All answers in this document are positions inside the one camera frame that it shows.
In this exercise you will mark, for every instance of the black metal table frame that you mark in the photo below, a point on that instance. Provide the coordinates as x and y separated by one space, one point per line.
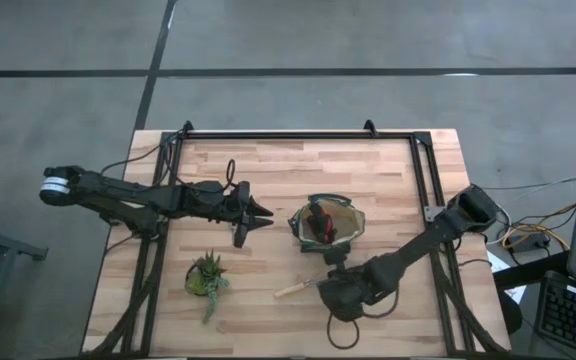
293 135

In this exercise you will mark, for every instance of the beige green gardening tote bag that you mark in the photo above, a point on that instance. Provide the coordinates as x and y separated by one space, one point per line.
355 225

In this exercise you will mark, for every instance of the silver corner bracket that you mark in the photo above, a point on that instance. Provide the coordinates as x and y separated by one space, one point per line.
433 212

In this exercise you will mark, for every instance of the black desk bar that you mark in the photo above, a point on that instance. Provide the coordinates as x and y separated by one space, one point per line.
528 272

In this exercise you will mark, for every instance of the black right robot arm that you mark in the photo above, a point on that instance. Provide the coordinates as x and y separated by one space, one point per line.
418 245

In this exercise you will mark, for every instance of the black round object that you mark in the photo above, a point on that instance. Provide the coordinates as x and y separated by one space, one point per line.
510 312

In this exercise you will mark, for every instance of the black keyboard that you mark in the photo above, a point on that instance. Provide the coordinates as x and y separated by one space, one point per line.
573 310

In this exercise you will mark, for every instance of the white paper sheet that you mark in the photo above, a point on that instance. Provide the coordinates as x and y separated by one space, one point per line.
505 280

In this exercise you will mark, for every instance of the green succulent plant in pot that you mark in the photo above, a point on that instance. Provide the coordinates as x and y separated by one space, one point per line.
208 272

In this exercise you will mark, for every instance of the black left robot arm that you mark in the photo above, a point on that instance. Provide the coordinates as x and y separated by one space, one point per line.
118 192

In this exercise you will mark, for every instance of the black power adapter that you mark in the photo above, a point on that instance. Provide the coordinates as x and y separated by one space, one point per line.
530 242

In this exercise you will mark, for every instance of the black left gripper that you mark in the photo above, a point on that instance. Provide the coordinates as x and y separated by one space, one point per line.
240 192

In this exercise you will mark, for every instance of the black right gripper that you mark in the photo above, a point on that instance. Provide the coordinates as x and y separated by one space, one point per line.
340 295

